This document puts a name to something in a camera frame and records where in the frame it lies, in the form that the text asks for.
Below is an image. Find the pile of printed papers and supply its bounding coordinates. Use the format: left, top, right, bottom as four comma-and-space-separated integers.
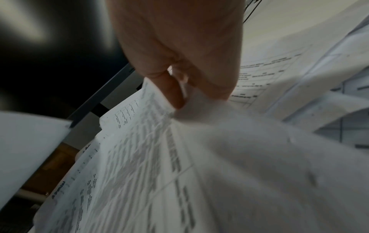
230, 0, 369, 149

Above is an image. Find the printed paper bundle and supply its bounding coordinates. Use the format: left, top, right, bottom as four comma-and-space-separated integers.
0, 78, 369, 233

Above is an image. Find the black computer monitor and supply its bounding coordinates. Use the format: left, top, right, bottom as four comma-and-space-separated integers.
0, 0, 145, 137

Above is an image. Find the person's right hand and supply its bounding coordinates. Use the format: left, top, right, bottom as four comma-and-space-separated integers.
106, 0, 246, 109

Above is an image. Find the wooden plank partition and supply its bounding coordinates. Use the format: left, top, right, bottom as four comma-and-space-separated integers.
21, 143, 80, 197

